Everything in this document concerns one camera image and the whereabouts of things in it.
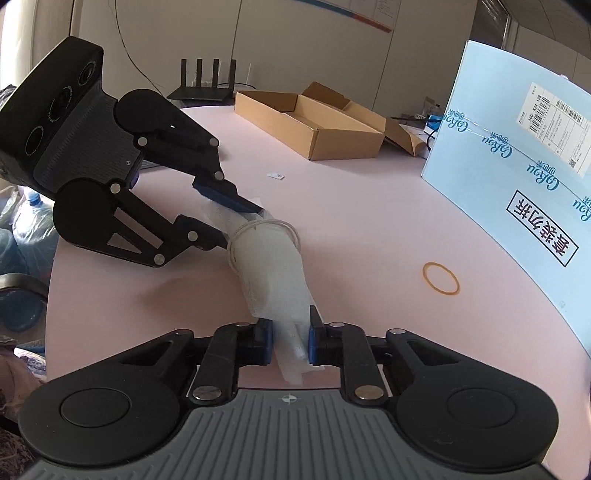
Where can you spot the black wifi router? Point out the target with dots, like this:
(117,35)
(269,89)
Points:
(198,94)

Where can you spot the open brown cardboard box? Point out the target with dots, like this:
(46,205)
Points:
(346,143)

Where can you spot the patterned cloth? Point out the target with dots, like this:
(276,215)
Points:
(18,392)

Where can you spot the white foam cloth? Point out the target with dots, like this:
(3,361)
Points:
(272,277)

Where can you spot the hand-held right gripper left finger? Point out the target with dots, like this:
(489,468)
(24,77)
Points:
(265,341)

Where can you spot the small white paper tag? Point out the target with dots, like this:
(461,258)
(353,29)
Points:
(276,176)

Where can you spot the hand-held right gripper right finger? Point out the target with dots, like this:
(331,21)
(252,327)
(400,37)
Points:
(315,341)

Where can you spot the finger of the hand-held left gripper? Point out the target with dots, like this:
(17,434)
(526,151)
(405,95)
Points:
(203,235)
(226,196)

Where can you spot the large light blue carton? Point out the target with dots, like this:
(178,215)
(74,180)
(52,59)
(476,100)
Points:
(508,184)

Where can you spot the blue water jug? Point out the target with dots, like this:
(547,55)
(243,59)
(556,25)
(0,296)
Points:
(37,217)

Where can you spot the blue tissue box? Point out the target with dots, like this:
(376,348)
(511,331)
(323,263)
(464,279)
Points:
(434,123)

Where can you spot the wall poster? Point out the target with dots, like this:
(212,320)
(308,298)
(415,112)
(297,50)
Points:
(369,11)

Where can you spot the yellow rubber band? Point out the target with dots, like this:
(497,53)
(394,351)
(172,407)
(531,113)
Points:
(436,263)

